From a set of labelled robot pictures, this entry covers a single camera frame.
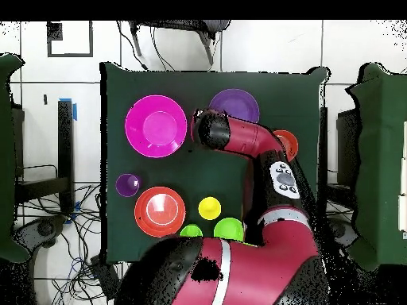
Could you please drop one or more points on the pink plastic bowl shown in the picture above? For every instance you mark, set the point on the pink plastic bowl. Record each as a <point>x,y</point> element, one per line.
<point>155,127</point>

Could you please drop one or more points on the purple plastic bowl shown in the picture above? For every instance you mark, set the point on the purple plastic bowl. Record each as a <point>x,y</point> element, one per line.
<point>238,101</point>

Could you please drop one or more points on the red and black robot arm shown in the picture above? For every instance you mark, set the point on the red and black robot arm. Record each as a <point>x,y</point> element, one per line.
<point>254,270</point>

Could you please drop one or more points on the dark green tablecloth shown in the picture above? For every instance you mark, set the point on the dark green tablecloth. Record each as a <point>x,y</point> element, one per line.
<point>178,165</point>

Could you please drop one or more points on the yellow plastic cup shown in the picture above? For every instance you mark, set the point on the yellow plastic cup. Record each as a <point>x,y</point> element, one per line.
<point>209,208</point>

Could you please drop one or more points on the large red-orange plastic bowl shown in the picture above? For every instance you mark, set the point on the large red-orange plastic bowl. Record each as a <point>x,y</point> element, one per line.
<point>159,211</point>

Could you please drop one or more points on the green plastic cup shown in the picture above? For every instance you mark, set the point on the green plastic cup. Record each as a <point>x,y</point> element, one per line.
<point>190,231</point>

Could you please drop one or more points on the small green plastic bowl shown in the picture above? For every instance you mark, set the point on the small green plastic bowl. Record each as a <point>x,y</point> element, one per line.
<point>227,230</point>

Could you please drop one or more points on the purple plastic cup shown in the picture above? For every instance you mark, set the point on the purple plastic cup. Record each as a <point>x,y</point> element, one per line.
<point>125,186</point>

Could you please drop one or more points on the small red-orange plastic bowl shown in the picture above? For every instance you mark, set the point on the small red-orange plastic bowl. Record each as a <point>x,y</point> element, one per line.
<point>291,144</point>

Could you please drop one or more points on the black metal stand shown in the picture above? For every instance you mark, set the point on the black metal stand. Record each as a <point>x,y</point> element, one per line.
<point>65,143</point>
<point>323,143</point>

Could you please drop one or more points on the blue tape strip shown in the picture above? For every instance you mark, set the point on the blue tape strip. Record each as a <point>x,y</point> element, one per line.
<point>75,112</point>

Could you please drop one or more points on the black power box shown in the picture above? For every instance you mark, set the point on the black power box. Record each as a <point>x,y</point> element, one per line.
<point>106,279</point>

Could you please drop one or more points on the black chair base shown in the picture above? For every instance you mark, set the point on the black chair base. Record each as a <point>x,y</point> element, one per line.
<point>41,228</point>

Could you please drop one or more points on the green cloth side table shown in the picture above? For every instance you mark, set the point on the green cloth side table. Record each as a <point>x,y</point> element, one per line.
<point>6,159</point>
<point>381,159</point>

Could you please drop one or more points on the black camera tripod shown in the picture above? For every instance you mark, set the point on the black camera tripod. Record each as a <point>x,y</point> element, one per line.
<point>203,27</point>

